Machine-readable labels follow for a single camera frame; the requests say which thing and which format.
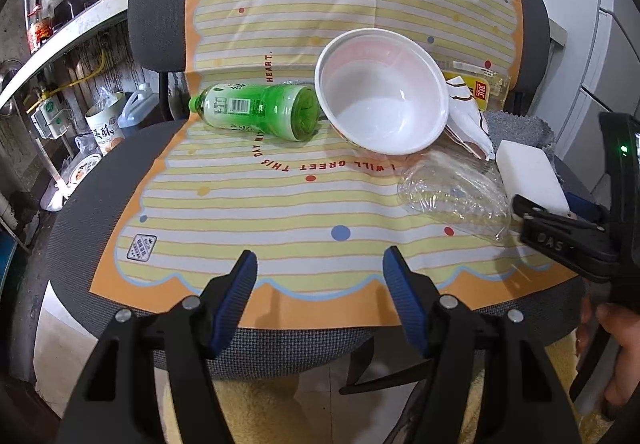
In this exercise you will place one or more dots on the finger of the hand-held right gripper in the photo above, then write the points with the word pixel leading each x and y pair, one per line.
pixel 555 236
pixel 585 209

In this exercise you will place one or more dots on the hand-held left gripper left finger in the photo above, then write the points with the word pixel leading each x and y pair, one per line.
pixel 239 286

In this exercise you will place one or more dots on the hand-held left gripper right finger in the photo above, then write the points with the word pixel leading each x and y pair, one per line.
pixel 400 291

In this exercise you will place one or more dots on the white sponge block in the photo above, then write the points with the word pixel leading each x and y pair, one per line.
pixel 530 174

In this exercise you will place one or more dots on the white brown-printed paper napkin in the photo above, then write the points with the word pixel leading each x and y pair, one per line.
pixel 465 119

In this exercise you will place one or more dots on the clear yellow plastic packet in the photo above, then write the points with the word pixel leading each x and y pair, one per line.
pixel 482 92

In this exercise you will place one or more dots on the green plastic bottle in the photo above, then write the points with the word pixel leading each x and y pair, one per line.
pixel 250 109

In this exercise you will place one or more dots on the white paper bowl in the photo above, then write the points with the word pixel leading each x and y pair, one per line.
pixel 380 109

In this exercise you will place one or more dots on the person's right hand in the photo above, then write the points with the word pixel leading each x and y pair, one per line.
pixel 625 344

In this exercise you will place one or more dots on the black mesh office chair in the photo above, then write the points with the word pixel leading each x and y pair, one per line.
pixel 280 349

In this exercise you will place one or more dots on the striped yellow dotted mat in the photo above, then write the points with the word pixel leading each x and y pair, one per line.
pixel 300 224

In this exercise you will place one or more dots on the white cabinet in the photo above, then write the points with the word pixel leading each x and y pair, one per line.
pixel 590 49

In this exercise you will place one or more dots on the white plate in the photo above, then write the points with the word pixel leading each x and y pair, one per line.
pixel 82 169

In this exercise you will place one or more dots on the clear plastic jug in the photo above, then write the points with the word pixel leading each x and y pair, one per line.
pixel 135 109

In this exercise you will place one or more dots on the white printed tin can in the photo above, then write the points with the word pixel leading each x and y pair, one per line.
pixel 102 127

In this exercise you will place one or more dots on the white kitchen counter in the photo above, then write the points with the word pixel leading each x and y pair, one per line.
pixel 75 29

